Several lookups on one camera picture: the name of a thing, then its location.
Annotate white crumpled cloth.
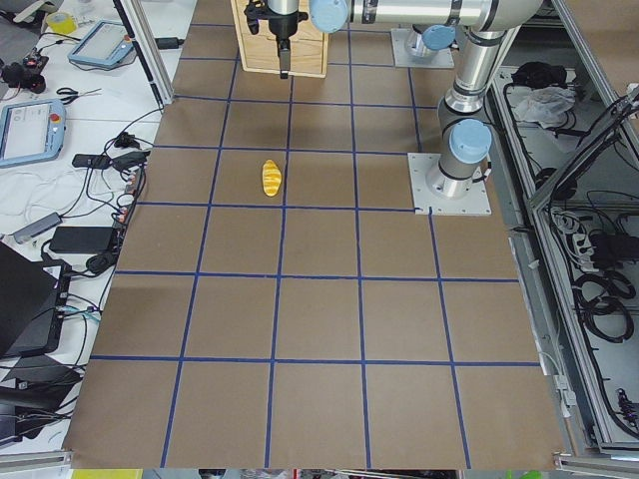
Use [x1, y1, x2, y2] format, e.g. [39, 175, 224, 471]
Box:
[513, 86, 576, 128]

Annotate toy bread loaf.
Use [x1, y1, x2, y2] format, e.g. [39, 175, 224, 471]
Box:
[262, 159, 283, 198]

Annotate black power adapter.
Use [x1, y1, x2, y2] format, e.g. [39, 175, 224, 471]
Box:
[49, 227, 115, 253]

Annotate wooden drawer cabinet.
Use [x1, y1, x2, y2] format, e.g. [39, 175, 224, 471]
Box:
[231, 1, 328, 78]

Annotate coiled black cables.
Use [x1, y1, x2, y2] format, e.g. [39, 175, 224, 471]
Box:
[571, 271, 634, 345]

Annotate near teach pendant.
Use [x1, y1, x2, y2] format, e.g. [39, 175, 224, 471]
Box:
[1, 99, 66, 169]

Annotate far teach pendant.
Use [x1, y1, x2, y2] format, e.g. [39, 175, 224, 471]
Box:
[67, 20, 134, 70]

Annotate black cloth bundle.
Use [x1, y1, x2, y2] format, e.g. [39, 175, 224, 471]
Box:
[511, 62, 567, 89]

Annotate teach pendant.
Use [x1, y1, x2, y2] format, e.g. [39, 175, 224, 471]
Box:
[1, 99, 66, 169]
[67, 20, 134, 70]

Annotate aluminium frame post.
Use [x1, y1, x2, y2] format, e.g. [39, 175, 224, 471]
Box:
[113, 0, 174, 110]

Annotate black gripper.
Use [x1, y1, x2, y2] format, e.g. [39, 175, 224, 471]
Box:
[269, 12, 300, 79]

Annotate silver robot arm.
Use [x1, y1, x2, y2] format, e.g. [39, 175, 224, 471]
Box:
[405, 24, 456, 58]
[244, 1, 541, 199]

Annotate black laptop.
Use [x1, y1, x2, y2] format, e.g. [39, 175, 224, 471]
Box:
[1, 244, 71, 359]

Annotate yellow tape roll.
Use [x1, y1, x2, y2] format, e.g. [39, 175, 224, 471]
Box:
[45, 11, 77, 35]

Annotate black handled scissors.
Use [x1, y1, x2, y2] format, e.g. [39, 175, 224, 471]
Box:
[56, 87, 102, 105]

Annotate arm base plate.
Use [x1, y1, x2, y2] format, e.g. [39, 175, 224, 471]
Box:
[407, 153, 492, 217]
[390, 25, 455, 69]

